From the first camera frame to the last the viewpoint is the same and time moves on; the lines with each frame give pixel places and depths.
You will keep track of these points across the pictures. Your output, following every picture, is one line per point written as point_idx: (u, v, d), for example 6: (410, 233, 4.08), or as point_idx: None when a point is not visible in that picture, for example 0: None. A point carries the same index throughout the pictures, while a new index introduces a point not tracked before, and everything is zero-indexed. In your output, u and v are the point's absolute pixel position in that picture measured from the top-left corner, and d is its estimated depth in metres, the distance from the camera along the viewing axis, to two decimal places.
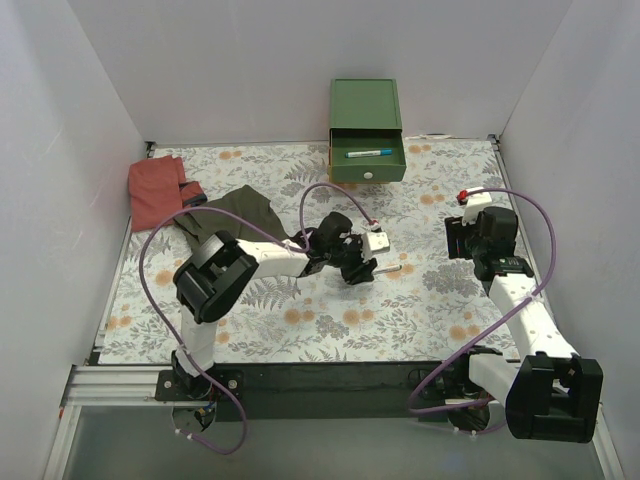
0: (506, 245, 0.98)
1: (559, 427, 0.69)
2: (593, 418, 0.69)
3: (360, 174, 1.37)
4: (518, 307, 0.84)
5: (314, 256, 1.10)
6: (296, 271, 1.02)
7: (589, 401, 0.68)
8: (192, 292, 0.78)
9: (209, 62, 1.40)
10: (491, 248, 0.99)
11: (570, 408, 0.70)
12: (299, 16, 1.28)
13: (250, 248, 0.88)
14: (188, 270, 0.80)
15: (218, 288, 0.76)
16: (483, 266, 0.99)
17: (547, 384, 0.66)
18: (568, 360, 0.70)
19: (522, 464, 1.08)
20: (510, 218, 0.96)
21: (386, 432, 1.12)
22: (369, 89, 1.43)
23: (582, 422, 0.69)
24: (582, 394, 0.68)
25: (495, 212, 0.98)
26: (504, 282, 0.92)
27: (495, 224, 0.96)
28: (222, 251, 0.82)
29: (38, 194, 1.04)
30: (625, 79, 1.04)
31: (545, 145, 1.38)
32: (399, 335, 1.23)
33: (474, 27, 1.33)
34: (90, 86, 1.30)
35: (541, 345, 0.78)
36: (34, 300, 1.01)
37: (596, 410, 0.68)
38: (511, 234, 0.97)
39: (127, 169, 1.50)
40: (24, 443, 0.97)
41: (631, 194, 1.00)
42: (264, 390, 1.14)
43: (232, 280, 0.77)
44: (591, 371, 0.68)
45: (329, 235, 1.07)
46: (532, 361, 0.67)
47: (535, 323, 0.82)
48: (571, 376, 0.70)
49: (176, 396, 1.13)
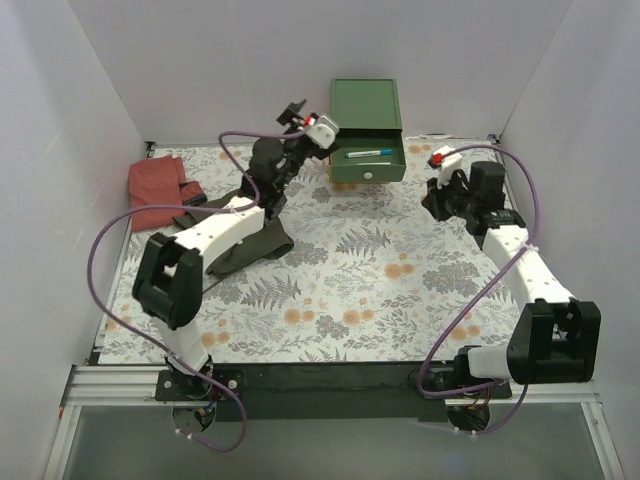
0: (496, 198, 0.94)
1: (559, 372, 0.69)
2: (593, 360, 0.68)
3: (360, 175, 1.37)
4: (514, 258, 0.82)
5: (271, 199, 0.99)
6: (256, 225, 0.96)
7: (588, 343, 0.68)
8: (154, 306, 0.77)
9: (209, 61, 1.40)
10: (481, 202, 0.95)
11: (570, 351, 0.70)
12: (300, 15, 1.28)
13: (190, 238, 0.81)
14: (143, 286, 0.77)
15: (177, 294, 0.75)
16: (475, 221, 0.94)
17: (550, 328, 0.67)
18: (567, 304, 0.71)
19: (523, 465, 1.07)
20: (500, 171, 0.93)
21: (388, 431, 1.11)
22: (370, 90, 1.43)
23: (581, 364, 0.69)
24: (581, 336, 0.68)
25: (484, 166, 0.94)
26: (496, 235, 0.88)
27: (485, 179, 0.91)
28: (164, 253, 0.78)
29: (38, 194, 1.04)
30: (625, 79, 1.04)
31: (544, 145, 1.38)
32: (399, 334, 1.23)
33: (474, 26, 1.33)
34: (90, 85, 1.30)
35: (540, 292, 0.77)
36: (34, 300, 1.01)
37: (595, 351, 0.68)
38: (500, 186, 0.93)
39: (127, 168, 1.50)
40: (23, 443, 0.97)
41: (631, 194, 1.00)
42: (264, 390, 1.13)
43: (187, 281, 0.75)
44: (589, 312, 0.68)
45: (264, 177, 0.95)
46: (533, 307, 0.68)
47: (532, 271, 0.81)
48: (569, 319, 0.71)
49: (175, 396, 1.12)
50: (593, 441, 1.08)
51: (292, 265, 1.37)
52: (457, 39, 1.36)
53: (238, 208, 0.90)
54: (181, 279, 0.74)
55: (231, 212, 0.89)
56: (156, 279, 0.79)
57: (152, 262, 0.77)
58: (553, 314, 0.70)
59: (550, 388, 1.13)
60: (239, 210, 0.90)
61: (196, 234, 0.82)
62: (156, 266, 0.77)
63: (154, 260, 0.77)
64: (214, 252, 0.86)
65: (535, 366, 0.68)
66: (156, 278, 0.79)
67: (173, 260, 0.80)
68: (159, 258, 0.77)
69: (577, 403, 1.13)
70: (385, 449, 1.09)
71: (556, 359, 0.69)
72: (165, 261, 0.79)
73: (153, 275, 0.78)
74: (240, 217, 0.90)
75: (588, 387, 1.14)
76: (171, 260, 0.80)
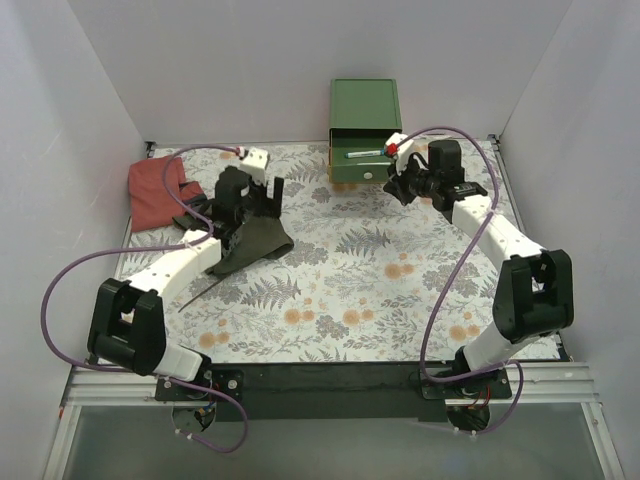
0: (457, 173, 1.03)
1: (547, 322, 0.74)
2: (572, 301, 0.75)
3: (360, 175, 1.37)
4: (483, 224, 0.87)
5: (225, 226, 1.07)
6: (213, 258, 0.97)
7: (564, 286, 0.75)
8: (114, 357, 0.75)
9: (209, 61, 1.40)
10: (444, 178, 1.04)
11: (550, 299, 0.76)
12: (299, 15, 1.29)
13: (146, 278, 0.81)
14: (99, 338, 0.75)
15: (139, 343, 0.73)
16: (440, 197, 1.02)
17: (528, 278, 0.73)
18: (539, 256, 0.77)
19: (523, 465, 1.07)
20: (456, 147, 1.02)
21: (388, 432, 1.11)
22: (370, 90, 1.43)
23: (563, 309, 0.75)
24: (557, 282, 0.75)
25: (441, 144, 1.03)
26: (462, 204, 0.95)
27: (444, 155, 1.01)
28: (118, 300, 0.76)
29: (38, 193, 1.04)
30: (625, 79, 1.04)
31: (544, 145, 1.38)
32: (399, 334, 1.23)
33: (474, 27, 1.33)
34: (90, 85, 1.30)
35: (515, 249, 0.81)
36: (34, 300, 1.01)
37: (571, 293, 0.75)
38: (459, 161, 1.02)
39: (127, 169, 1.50)
40: (23, 443, 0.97)
41: (631, 194, 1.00)
42: (264, 390, 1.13)
43: (148, 328, 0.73)
44: (559, 258, 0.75)
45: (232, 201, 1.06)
46: (510, 261, 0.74)
47: (503, 232, 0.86)
48: (544, 270, 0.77)
49: (175, 396, 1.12)
50: (592, 440, 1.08)
51: (292, 265, 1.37)
52: (457, 39, 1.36)
53: (193, 242, 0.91)
54: (141, 326, 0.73)
55: (188, 247, 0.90)
56: (114, 328, 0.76)
57: (106, 312, 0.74)
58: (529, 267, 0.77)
59: (550, 388, 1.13)
60: (194, 243, 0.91)
61: (151, 275, 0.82)
62: (112, 314, 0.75)
63: (110, 308, 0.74)
64: (173, 290, 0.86)
65: (523, 320, 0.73)
66: (112, 328, 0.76)
67: (128, 306, 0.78)
68: (113, 308, 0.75)
69: (577, 403, 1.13)
70: (385, 449, 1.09)
71: (539, 308, 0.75)
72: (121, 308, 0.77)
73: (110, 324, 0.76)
74: (196, 250, 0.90)
75: (587, 387, 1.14)
76: (126, 306, 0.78)
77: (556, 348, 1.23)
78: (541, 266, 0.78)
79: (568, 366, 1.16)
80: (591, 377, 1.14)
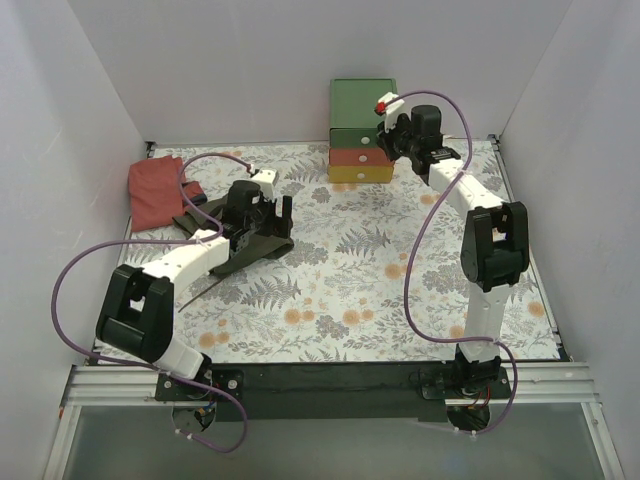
0: (436, 139, 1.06)
1: (504, 265, 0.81)
2: (528, 248, 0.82)
3: (357, 140, 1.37)
4: (453, 181, 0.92)
5: (235, 229, 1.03)
6: (220, 260, 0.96)
7: (522, 235, 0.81)
8: (121, 343, 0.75)
9: (209, 61, 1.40)
10: (422, 144, 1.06)
11: (510, 247, 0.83)
12: (299, 15, 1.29)
13: (158, 268, 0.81)
14: (110, 324, 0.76)
15: (146, 328, 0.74)
16: (418, 163, 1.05)
17: (488, 227, 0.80)
18: (500, 209, 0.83)
19: (523, 466, 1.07)
20: (436, 114, 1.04)
21: (388, 431, 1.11)
22: (370, 90, 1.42)
23: (520, 254, 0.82)
24: (516, 232, 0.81)
25: (421, 111, 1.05)
26: (438, 167, 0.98)
27: (424, 122, 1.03)
28: (130, 287, 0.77)
29: (38, 193, 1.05)
30: (624, 77, 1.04)
31: (544, 145, 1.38)
32: (399, 334, 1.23)
33: (474, 26, 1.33)
34: (90, 84, 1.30)
35: (478, 202, 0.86)
36: (34, 300, 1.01)
37: (529, 240, 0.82)
38: (438, 128, 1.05)
39: (127, 169, 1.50)
40: (23, 443, 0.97)
41: (631, 194, 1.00)
42: (264, 390, 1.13)
43: (155, 312, 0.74)
44: (517, 208, 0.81)
45: (245, 206, 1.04)
46: (471, 211, 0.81)
47: (471, 188, 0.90)
48: (504, 222, 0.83)
49: (175, 396, 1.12)
50: (593, 440, 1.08)
51: (292, 265, 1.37)
52: (457, 39, 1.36)
53: (203, 239, 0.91)
54: (149, 310, 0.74)
55: (198, 243, 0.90)
56: (122, 314, 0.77)
57: (118, 298, 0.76)
58: (491, 219, 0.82)
59: (550, 388, 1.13)
60: (206, 240, 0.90)
61: (162, 264, 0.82)
62: (123, 300, 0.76)
63: (121, 294, 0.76)
64: (183, 282, 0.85)
65: (484, 264, 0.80)
66: (122, 315, 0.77)
67: (139, 293, 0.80)
68: (125, 292, 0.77)
69: (577, 403, 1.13)
70: (385, 449, 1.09)
71: (500, 254, 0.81)
72: (132, 294, 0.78)
73: (120, 311, 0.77)
74: (206, 247, 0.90)
75: (587, 387, 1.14)
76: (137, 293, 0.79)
77: (557, 348, 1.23)
78: (502, 218, 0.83)
79: (568, 366, 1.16)
80: (590, 377, 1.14)
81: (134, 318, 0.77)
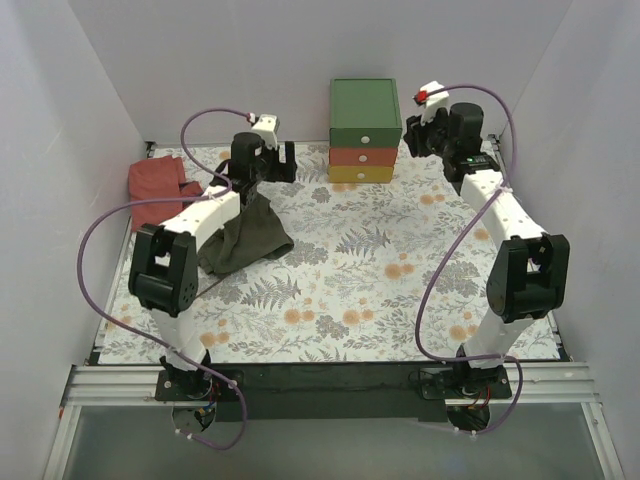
0: (473, 143, 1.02)
1: (536, 300, 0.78)
2: (563, 288, 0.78)
3: (357, 139, 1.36)
4: (489, 200, 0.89)
5: (243, 183, 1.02)
6: (235, 211, 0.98)
7: (558, 273, 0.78)
8: (152, 296, 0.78)
9: (209, 61, 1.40)
10: (459, 148, 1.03)
11: (543, 282, 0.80)
12: (299, 15, 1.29)
13: (178, 224, 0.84)
14: (140, 279, 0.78)
15: (176, 279, 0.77)
16: (452, 169, 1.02)
17: (523, 260, 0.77)
18: (539, 239, 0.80)
19: (523, 466, 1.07)
20: (477, 116, 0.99)
21: (388, 431, 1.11)
22: (370, 90, 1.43)
23: (554, 291, 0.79)
24: (551, 268, 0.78)
25: (462, 112, 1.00)
26: (473, 180, 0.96)
27: (463, 125, 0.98)
28: (155, 244, 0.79)
29: (38, 193, 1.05)
30: (624, 77, 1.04)
31: (544, 145, 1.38)
32: (399, 335, 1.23)
33: (474, 26, 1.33)
34: (90, 83, 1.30)
35: (515, 230, 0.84)
36: (34, 301, 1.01)
37: (564, 277, 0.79)
38: (478, 132, 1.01)
39: (127, 169, 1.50)
40: (23, 442, 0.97)
41: (631, 194, 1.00)
42: (264, 390, 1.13)
43: (183, 265, 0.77)
44: (558, 244, 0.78)
45: (247, 160, 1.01)
46: (509, 242, 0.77)
47: (508, 212, 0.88)
48: (541, 253, 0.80)
49: (176, 396, 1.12)
50: (592, 440, 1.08)
51: (292, 265, 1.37)
52: (457, 40, 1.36)
53: (215, 195, 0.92)
54: (177, 262, 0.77)
55: (211, 199, 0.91)
56: (151, 270, 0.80)
57: (144, 254, 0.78)
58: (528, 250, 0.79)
59: (550, 388, 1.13)
60: (218, 196, 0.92)
61: (182, 221, 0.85)
62: (150, 255, 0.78)
63: (147, 250, 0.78)
64: (201, 238, 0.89)
65: (512, 297, 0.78)
66: (150, 270, 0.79)
67: (163, 250, 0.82)
68: (152, 249, 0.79)
69: (577, 403, 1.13)
70: (385, 448, 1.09)
71: (532, 288, 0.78)
72: (157, 251, 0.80)
73: (148, 267, 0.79)
74: (219, 202, 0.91)
75: (587, 387, 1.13)
76: (162, 249, 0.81)
77: (556, 348, 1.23)
78: (540, 248, 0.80)
79: (568, 366, 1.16)
80: (591, 377, 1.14)
81: (162, 273, 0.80)
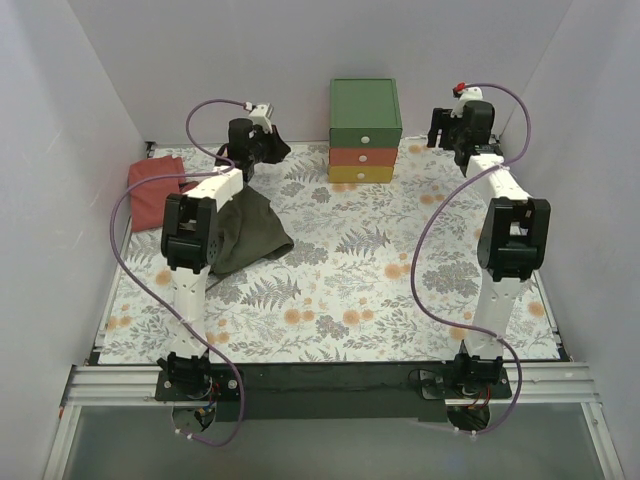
0: (483, 134, 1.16)
1: (516, 256, 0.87)
2: (543, 248, 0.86)
3: (357, 139, 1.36)
4: (486, 172, 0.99)
5: (243, 163, 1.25)
6: (240, 187, 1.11)
7: (540, 234, 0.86)
8: (184, 254, 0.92)
9: (209, 61, 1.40)
10: (469, 136, 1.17)
11: (525, 243, 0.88)
12: (299, 15, 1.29)
13: (196, 194, 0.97)
14: (171, 241, 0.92)
15: (203, 236, 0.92)
16: (461, 153, 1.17)
17: (507, 218, 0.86)
18: (525, 204, 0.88)
19: (523, 466, 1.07)
20: (488, 110, 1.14)
21: (388, 431, 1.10)
22: (369, 90, 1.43)
23: (535, 251, 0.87)
24: (534, 229, 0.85)
25: (475, 107, 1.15)
26: (477, 159, 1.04)
27: (475, 117, 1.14)
28: (181, 210, 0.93)
29: (38, 193, 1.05)
30: (625, 77, 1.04)
31: (544, 145, 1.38)
32: (399, 335, 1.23)
33: (473, 26, 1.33)
34: (90, 83, 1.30)
35: (504, 194, 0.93)
36: (34, 300, 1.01)
37: (544, 239, 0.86)
38: (487, 125, 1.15)
39: (127, 168, 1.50)
40: (23, 442, 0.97)
41: (631, 194, 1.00)
42: (264, 390, 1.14)
43: (208, 223, 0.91)
44: (542, 207, 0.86)
45: (243, 141, 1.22)
46: (494, 200, 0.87)
47: (501, 181, 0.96)
48: (527, 217, 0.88)
49: (176, 396, 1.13)
50: (593, 440, 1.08)
51: (292, 265, 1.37)
52: (457, 40, 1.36)
53: (224, 170, 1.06)
54: (203, 221, 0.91)
55: (220, 173, 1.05)
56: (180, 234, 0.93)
57: (174, 219, 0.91)
58: (515, 212, 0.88)
59: (550, 388, 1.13)
60: (225, 171, 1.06)
61: (200, 191, 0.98)
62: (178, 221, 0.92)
63: (175, 217, 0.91)
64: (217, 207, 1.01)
65: (496, 252, 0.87)
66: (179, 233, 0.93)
67: (186, 217, 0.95)
68: (180, 213, 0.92)
69: (577, 403, 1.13)
70: (385, 448, 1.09)
71: (514, 246, 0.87)
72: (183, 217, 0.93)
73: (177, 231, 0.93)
74: (227, 176, 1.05)
75: (587, 387, 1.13)
76: (188, 215, 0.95)
77: (557, 348, 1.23)
78: (525, 212, 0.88)
79: (568, 366, 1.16)
80: (591, 377, 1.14)
81: (190, 235, 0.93)
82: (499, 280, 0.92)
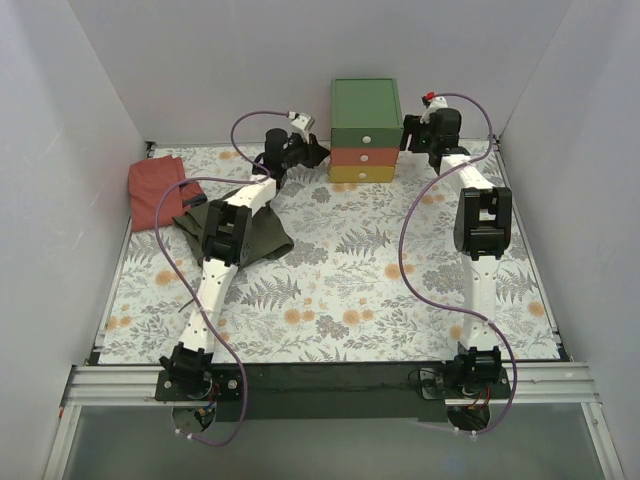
0: (453, 138, 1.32)
1: (486, 238, 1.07)
2: (509, 228, 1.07)
3: (358, 139, 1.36)
4: (457, 168, 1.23)
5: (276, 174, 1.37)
6: (272, 194, 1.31)
7: (505, 216, 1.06)
8: (221, 252, 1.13)
9: (209, 61, 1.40)
10: (440, 140, 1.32)
11: (495, 225, 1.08)
12: (299, 14, 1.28)
13: (236, 202, 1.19)
14: (211, 241, 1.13)
15: (238, 237, 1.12)
16: (433, 156, 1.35)
17: (475, 204, 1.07)
18: (490, 194, 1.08)
19: (523, 466, 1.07)
20: (454, 116, 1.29)
21: (388, 431, 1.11)
22: (370, 90, 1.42)
23: (502, 231, 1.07)
24: (501, 211, 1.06)
25: (443, 113, 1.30)
26: (448, 158, 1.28)
27: (443, 121, 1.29)
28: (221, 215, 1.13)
29: (38, 193, 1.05)
30: (625, 77, 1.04)
31: (544, 145, 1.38)
32: (399, 334, 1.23)
33: (474, 26, 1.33)
34: (91, 84, 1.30)
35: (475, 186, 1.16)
36: (34, 301, 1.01)
37: (509, 219, 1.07)
38: (455, 129, 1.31)
39: (127, 169, 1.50)
40: (23, 442, 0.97)
41: (631, 195, 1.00)
42: (264, 390, 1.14)
43: (243, 227, 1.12)
44: (504, 194, 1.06)
45: (279, 153, 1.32)
46: (464, 190, 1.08)
47: (470, 173, 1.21)
48: (493, 203, 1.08)
49: (175, 396, 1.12)
50: (593, 440, 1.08)
51: (292, 265, 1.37)
52: (457, 39, 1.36)
53: (260, 181, 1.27)
54: (239, 225, 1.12)
55: (257, 183, 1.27)
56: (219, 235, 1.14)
57: (216, 223, 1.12)
58: (483, 200, 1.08)
59: (550, 388, 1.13)
60: (261, 181, 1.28)
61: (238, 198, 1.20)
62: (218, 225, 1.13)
63: (216, 221, 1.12)
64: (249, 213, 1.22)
65: (469, 235, 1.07)
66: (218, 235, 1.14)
67: (225, 221, 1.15)
68: (220, 218, 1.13)
69: (577, 403, 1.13)
70: (385, 447, 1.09)
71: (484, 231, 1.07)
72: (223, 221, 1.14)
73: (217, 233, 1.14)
74: (262, 185, 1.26)
75: (587, 387, 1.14)
76: (227, 220, 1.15)
77: (557, 348, 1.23)
78: (492, 200, 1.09)
79: (568, 366, 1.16)
80: (591, 377, 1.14)
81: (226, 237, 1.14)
82: (477, 259, 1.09)
